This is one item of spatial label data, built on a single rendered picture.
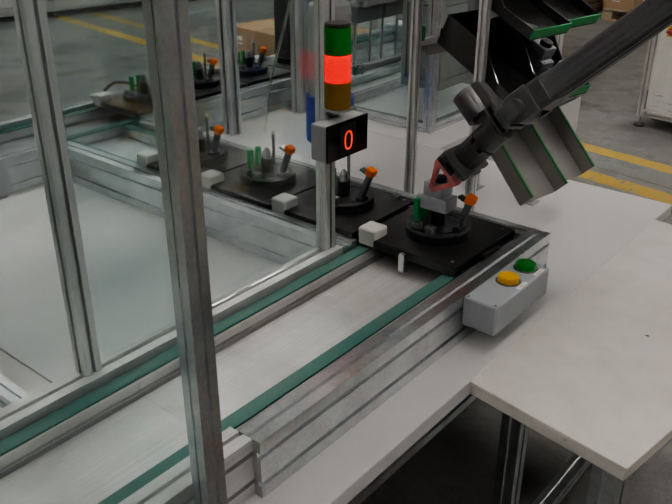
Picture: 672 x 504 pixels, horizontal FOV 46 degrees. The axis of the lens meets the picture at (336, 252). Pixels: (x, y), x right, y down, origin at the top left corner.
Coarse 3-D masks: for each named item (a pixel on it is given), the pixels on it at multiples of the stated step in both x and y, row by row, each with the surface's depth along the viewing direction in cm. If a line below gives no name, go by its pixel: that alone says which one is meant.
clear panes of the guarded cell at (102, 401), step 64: (0, 0) 61; (64, 0) 65; (128, 0) 70; (0, 64) 63; (64, 64) 67; (128, 64) 72; (0, 128) 64; (64, 128) 69; (128, 128) 74; (0, 192) 66; (64, 192) 70; (128, 192) 76; (0, 256) 67; (64, 256) 72; (128, 256) 78; (0, 320) 69; (64, 320) 74; (128, 320) 81; (0, 384) 71; (64, 384) 76; (128, 384) 83; (0, 448) 73; (64, 448) 79; (128, 448) 86; (192, 448) 94
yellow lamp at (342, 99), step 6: (324, 84) 146; (330, 84) 145; (336, 84) 144; (342, 84) 145; (348, 84) 145; (324, 90) 147; (330, 90) 145; (336, 90) 145; (342, 90) 145; (348, 90) 146; (324, 96) 147; (330, 96) 146; (336, 96) 145; (342, 96) 145; (348, 96) 146; (324, 102) 148; (330, 102) 146; (336, 102) 146; (342, 102) 146; (348, 102) 147; (330, 108) 147; (336, 108) 146; (342, 108) 146; (348, 108) 147
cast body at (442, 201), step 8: (440, 176) 162; (424, 184) 163; (440, 184) 161; (424, 192) 164; (432, 192) 162; (440, 192) 161; (448, 192) 163; (424, 200) 164; (432, 200) 163; (440, 200) 162; (448, 200) 162; (456, 200) 164; (432, 208) 164; (440, 208) 162; (448, 208) 162
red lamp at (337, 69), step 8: (328, 56) 143; (336, 56) 143; (344, 56) 143; (328, 64) 143; (336, 64) 143; (344, 64) 143; (328, 72) 144; (336, 72) 143; (344, 72) 144; (328, 80) 145; (336, 80) 144; (344, 80) 144
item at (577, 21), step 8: (544, 0) 179; (552, 0) 181; (560, 0) 182; (568, 0) 183; (576, 0) 181; (560, 8) 179; (568, 8) 180; (576, 8) 181; (584, 8) 180; (592, 8) 179; (568, 16) 177; (576, 16) 178; (584, 16) 174; (592, 16) 176; (576, 24) 174; (584, 24) 177
